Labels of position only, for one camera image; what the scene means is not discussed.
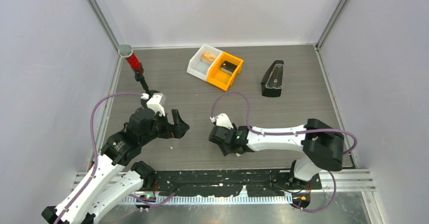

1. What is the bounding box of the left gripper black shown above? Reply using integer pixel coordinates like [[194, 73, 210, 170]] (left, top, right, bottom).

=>
[[141, 109, 189, 145]]

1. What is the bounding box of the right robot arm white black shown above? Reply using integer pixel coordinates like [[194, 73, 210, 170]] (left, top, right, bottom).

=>
[[208, 119, 345, 189]]

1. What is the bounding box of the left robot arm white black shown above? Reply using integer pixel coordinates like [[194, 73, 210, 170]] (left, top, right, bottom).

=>
[[41, 108, 190, 223]]

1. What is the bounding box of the gold card stack in bin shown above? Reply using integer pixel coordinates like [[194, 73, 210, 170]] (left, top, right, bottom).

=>
[[201, 52, 217, 64]]

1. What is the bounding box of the black card stack in bin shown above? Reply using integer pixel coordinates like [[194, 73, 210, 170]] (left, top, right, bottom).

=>
[[220, 61, 237, 75]]

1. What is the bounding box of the white plastic bin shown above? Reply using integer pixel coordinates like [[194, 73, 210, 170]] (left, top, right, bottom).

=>
[[187, 44, 223, 81]]

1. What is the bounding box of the yellow plastic bin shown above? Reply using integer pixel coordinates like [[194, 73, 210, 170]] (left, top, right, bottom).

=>
[[206, 52, 244, 91]]

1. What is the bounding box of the black metronome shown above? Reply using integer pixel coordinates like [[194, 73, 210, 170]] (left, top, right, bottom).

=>
[[261, 60, 284, 98]]

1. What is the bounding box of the red microphone on stand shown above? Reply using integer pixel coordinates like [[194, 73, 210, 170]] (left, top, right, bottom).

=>
[[118, 43, 154, 100]]

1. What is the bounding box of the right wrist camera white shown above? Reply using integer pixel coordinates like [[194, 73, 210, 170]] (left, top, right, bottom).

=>
[[210, 113, 236, 129]]

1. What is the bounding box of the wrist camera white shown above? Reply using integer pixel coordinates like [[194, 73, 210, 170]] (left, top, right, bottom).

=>
[[210, 113, 236, 129], [140, 93, 166, 116]]

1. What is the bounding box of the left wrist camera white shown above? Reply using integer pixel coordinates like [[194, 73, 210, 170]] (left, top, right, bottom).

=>
[[140, 93, 166, 116]]

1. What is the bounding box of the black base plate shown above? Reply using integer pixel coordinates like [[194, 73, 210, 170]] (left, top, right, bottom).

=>
[[141, 169, 322, 197]]

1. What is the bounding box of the perforated metal rail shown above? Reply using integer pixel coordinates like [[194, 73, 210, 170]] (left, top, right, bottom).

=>
[[124, 194, 295, 206]]

